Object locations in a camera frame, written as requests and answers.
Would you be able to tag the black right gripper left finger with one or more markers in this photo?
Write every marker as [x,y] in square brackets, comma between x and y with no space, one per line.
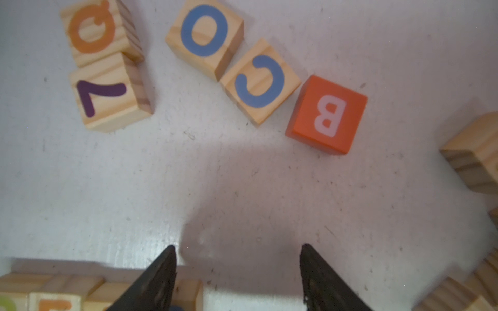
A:
[154,288]

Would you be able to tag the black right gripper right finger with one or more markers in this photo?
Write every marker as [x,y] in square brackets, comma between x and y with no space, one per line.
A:
[323,288]

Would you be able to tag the wooden block letter A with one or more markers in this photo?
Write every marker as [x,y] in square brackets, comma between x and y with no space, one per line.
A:
[187,295]

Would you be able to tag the wooden block letter E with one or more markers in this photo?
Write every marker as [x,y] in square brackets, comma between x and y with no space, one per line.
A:
[64,292]

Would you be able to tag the wooden block letter P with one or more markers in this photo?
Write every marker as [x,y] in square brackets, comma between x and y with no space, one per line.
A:
[16,287]

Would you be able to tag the orange block letter B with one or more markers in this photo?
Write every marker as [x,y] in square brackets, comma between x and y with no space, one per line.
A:
[326,116]

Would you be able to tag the wooden block letter C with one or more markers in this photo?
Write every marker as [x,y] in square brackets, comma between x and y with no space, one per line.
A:
[260,82]

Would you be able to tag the wooden block letter O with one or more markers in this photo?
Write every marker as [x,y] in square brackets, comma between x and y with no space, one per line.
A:
[206,35]

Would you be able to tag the wooden block letter Q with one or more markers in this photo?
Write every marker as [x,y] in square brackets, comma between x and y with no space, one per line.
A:
[98,29]

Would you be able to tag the wooden block lower right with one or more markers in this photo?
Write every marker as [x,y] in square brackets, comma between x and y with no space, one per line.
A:
[451,295]

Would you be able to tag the wooden block plain side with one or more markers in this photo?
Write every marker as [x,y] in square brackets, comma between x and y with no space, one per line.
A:
[483,280]

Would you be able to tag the wooden block purple 7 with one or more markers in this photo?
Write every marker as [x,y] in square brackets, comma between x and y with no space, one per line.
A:
[110,94]

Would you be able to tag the wooden block green X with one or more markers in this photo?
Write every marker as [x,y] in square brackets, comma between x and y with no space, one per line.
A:
[472,153]

